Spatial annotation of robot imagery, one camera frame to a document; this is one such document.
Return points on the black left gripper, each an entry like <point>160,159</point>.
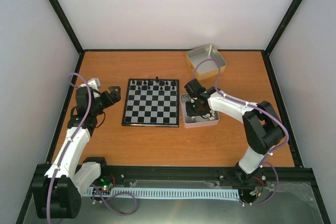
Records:
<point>117,97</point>

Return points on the black frame post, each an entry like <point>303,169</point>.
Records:
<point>289,14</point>
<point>66,25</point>

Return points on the light blue slotted cable duct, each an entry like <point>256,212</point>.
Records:
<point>174,193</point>

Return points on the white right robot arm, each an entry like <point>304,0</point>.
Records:
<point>263,128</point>

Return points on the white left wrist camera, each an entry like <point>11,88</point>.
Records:
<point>94,83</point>

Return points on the silver embossed tin tray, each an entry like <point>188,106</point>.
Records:
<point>198,121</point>

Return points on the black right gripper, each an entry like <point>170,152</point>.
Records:
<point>190,113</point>

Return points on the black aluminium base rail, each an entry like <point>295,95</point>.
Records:
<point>222,174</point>

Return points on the black frame post right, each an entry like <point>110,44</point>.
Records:
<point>289,14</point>

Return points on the black and silver chessboard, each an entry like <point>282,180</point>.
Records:
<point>151,104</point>

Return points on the gold square tin box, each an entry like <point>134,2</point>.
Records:
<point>205,62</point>

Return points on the black frame post left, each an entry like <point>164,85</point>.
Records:
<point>66,25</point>

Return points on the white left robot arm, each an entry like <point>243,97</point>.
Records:
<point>58,193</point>

